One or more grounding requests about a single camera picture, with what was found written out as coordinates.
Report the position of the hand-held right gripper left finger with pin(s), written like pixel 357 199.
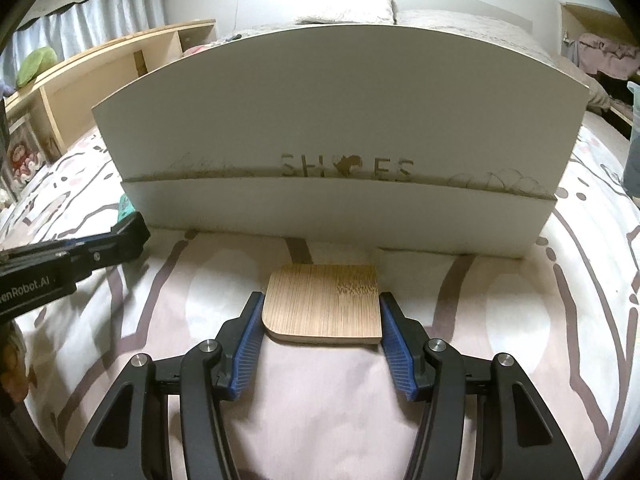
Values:
pixel 247 350

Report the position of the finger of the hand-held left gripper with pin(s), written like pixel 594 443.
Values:
pixel 125 240

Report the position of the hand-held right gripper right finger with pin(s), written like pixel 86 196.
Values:
pixel 400 355

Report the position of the square wooden board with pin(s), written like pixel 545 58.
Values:
pixel 325 305

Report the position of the white shoe box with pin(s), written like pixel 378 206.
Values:
pixel 340 135

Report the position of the clear plastic container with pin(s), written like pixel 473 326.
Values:
pixel 632 130

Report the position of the teal packet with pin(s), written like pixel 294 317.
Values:
pixel 125 208

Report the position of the bear printed blanket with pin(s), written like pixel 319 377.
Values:
pixel 320 410

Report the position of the framed cartoon picture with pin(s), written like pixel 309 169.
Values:
pixel 25 155

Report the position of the long wooden shelf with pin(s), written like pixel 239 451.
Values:
pixel 100 60

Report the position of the green plush toy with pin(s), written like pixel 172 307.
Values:
pixel 36 66

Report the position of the grey pleated curtain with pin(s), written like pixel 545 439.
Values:
pixel 90 25

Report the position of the small fluffy beige pillow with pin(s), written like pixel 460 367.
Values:
pixel 345 7

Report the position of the large quilted beige pillow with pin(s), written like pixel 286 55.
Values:
pixel 465 20

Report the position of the pile of pink clothes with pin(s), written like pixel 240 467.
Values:
pixel 605 55

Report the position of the wooden wall niche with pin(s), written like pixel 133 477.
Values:
pixel 575 15

